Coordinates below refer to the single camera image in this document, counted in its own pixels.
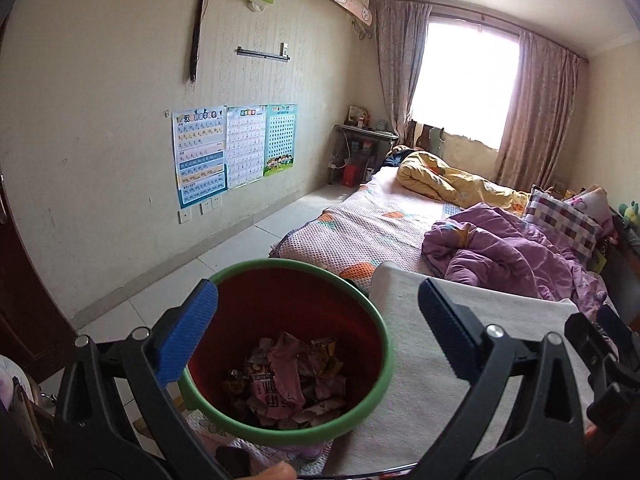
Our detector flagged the yellow quilt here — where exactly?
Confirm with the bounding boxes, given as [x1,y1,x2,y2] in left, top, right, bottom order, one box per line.
[397,151,531,216]

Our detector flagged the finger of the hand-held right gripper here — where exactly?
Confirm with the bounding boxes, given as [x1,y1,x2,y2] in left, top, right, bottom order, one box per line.
[596,305,636,356]
[565,312,621,378]

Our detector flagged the metal wall rack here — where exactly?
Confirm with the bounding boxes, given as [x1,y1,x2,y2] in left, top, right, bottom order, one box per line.
[236,42,292,60]

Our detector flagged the pink patterned curtain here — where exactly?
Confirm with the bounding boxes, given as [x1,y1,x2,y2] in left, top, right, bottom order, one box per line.
[370,0,433,148]
[494,30,586,193]

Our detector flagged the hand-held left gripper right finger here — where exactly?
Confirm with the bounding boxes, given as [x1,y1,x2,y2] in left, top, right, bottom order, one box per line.
[405,277,586,480]

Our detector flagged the window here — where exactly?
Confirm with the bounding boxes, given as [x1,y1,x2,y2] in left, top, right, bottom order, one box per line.
[409,14,521,151]

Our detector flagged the patterned bedspread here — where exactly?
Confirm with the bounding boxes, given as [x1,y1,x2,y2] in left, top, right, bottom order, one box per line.
[270,167,481,286]

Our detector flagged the pile of crumpled wrappers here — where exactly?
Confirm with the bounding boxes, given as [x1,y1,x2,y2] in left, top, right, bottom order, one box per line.
[220,332,348,428]

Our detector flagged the red box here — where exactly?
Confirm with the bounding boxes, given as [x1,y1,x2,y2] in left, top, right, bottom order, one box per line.
[342,156,368,188]

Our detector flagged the dark wooden headboard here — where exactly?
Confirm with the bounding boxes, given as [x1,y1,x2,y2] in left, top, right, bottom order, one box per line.
[595,220,640,331]

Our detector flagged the floral clothes pile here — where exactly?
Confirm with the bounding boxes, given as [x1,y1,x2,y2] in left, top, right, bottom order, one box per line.
[0,355,51,461]

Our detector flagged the blue striped wall poster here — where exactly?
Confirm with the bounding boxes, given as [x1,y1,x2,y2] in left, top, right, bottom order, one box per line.
[171,106,229,210]

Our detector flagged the purple quilt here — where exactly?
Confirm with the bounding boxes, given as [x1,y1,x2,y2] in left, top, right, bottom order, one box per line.
[421,203,611,321]

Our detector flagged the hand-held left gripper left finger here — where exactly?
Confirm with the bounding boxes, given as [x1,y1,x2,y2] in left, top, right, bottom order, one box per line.
[55,280,236,480]

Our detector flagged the small dark desk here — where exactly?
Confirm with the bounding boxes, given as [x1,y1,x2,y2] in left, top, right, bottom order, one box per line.
[330,122,401,188]

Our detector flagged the checkered pillow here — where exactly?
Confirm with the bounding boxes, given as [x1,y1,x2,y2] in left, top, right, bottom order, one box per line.
[522,187,603,263]

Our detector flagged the green bordered wall poster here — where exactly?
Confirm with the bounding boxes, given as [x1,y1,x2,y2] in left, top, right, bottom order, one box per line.
[263,103,298,177]

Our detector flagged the white chart wall poster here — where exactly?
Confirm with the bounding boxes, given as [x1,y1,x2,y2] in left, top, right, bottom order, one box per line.
[225,105,267,190]

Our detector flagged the pink pillow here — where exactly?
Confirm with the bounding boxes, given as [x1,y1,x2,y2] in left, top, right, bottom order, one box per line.
[567,185,616,238]

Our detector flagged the red bucket with green rim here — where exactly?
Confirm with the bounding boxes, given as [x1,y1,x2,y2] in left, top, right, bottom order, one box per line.
[177,258,396,446]

